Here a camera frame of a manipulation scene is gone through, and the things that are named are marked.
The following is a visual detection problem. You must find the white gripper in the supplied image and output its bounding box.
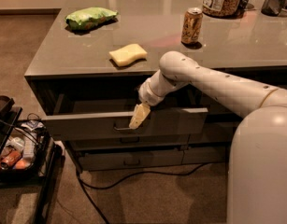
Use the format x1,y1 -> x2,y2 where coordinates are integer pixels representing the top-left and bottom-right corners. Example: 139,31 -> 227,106
129,78 -> 164,130

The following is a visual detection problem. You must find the grey drawer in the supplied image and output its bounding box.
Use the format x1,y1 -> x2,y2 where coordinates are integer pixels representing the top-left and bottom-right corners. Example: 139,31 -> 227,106
189,113 -> 242,144
69,134 -> 190,151
79,149 -> 183,171
182,147 -> 228,164
45,95 -> 208,141

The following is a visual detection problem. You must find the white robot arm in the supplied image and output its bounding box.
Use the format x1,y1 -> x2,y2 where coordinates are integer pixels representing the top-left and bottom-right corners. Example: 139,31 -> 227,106
129,51 -> 287,224

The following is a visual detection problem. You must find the grey drawer cabinet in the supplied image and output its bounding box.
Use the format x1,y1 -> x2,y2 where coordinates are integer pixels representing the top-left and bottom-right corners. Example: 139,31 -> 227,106
25,0 -> 287,171

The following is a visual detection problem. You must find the yellow sponge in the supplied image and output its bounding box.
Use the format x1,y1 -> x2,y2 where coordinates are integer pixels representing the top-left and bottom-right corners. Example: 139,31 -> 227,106
109,44 -> 147,67

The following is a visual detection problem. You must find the gold drink can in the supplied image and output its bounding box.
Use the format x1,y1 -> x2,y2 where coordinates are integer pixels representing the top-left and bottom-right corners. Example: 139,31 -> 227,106
181,7 -> 203,45

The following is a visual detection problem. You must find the green chip bag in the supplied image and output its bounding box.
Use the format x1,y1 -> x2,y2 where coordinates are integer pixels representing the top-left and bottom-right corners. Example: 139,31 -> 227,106
65,7 -> 118,31

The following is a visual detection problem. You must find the black cart with clutter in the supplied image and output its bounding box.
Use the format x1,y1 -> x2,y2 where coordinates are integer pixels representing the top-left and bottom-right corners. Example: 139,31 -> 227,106
0,96 -> 62,224

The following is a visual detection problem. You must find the orange object on cart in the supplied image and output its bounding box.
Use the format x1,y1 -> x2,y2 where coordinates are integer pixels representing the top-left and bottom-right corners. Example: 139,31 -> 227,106
0,150 -> 22,170

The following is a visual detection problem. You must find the black power cable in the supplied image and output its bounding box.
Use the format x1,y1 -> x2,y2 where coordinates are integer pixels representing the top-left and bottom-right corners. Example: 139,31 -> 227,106
75,162 -> 212,224

